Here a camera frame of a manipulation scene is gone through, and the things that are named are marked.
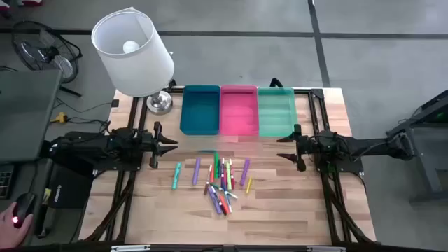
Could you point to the green highlighter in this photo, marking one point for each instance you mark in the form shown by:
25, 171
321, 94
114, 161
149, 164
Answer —
216, 164

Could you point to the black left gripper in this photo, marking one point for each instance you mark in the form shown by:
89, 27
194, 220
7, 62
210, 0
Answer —
147, 145

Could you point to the purple highlighter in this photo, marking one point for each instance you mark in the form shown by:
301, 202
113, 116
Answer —
214, 200
196, 171
244, 172

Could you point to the red Expo marker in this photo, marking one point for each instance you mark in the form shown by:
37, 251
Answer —
232, 175

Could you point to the orange highlighter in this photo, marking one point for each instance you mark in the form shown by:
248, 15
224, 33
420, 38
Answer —
212, 175

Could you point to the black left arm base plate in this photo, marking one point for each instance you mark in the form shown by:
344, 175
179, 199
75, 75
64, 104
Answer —
115, 167

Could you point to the blue Expo marker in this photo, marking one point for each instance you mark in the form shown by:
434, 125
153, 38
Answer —
228, 201

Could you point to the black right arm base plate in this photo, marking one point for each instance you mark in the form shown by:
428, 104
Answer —
350, 167

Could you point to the yellow power plug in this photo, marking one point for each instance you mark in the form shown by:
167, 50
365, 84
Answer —
61, 118

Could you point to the pink plastic bin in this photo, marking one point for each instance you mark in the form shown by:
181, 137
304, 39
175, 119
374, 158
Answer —
239, 112

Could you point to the thin yellow highlighter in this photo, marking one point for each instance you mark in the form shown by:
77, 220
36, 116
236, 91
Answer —
248, 185

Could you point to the grey desk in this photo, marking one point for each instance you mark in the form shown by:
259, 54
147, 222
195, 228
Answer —
21, 175

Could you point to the black computer mouse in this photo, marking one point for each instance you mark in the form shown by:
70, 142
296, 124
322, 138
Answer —
24, 206

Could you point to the silver metal bracket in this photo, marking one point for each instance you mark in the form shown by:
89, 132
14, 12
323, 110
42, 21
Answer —
129, 248
325, 249

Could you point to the pink highlighter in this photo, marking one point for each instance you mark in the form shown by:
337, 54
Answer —
226, 182

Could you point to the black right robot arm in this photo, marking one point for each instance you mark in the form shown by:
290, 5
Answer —
371, 144

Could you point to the brown Expo marker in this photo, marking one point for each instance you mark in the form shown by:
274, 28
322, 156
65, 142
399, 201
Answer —
207, 183

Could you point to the black computer tower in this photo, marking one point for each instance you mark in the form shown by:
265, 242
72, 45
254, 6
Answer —
70, 190

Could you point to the person's shoe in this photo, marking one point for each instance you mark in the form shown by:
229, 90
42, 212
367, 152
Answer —
29, 2
4, 5

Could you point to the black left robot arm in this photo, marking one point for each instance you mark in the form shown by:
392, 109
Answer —
87, 147

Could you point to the black aluminium rig frame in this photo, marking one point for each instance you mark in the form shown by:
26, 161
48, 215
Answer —
316, 94

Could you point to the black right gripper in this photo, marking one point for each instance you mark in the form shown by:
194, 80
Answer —
316, 147

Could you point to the person's hand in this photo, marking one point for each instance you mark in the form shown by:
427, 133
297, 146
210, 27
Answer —
10, 234

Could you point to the grey metal stand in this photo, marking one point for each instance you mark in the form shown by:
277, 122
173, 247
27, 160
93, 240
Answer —
427, 157

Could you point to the black floor fan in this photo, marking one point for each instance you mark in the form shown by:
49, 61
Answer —
45, 52

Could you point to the white shade table lamp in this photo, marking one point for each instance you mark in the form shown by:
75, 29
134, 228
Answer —
140, 70

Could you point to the teal highlighter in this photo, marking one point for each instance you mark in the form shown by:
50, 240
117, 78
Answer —
176, 176

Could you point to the teal plastic bin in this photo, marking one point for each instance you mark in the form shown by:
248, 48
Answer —
276, 112

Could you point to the orange Expo marker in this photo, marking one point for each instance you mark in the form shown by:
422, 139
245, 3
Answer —
224, 207

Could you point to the violet blue highlighter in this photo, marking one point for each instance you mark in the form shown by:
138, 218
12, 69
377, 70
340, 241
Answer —
220, 173

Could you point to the blue plastic bin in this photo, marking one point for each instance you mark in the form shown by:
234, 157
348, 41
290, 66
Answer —
199, 112

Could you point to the purple Expo marker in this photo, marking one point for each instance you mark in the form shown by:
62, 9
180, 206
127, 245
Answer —
223, 180

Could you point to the dark grey computer monitor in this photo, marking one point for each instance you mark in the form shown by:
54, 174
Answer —
28, 115

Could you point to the black backlit keyboard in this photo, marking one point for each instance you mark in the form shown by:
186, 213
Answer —
6, 182

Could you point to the green Expo marker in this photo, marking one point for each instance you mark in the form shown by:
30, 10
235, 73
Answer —
218, 187

